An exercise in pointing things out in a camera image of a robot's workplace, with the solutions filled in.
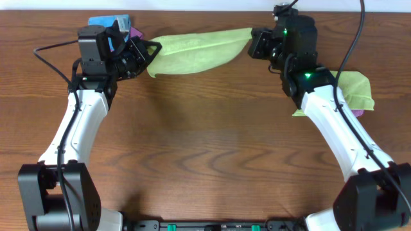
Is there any green cloth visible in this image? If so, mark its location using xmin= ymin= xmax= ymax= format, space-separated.
xmin=292 ymin=70 xmax=375 ymax=117
xmin=147 ymin=28 xmax=252 ymax=78

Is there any crumpled green cloth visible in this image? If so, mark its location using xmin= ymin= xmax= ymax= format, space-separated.
xmin=292 ymin=70 xmax=375 ymax=117

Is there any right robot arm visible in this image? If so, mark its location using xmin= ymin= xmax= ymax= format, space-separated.
xmin=249 ymin=10 xmax=410 ymax=230

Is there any folded blue cloth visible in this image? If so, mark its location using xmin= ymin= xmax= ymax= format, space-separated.
xmin=88 ymin=14 xmax=131 ymax=55

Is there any crumpled purple cloth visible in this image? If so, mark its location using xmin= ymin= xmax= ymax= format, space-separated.
xmin=352 ymin=110 xmax=364 ymax=117

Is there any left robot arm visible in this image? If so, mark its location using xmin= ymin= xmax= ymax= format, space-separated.
xmin=17 ymin=21 xmax=162 ymax=230

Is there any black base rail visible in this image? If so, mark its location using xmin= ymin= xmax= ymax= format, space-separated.
xmin=121 ymin=219 xmax=308 ymax=231

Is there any folded purple cloth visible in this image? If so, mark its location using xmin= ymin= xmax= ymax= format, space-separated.
xmin=128 ymin=27 xmax=144 ymax=40

